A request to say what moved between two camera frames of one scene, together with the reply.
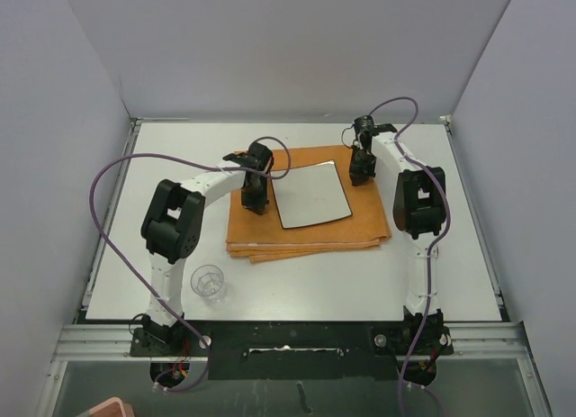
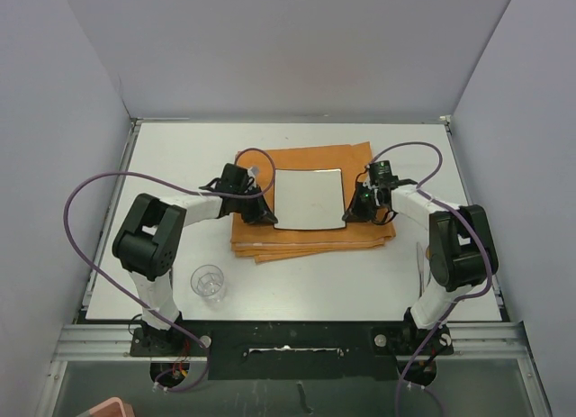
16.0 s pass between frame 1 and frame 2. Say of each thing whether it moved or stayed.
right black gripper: moved
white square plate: moved
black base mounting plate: stayed
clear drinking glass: stayed
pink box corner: stayed
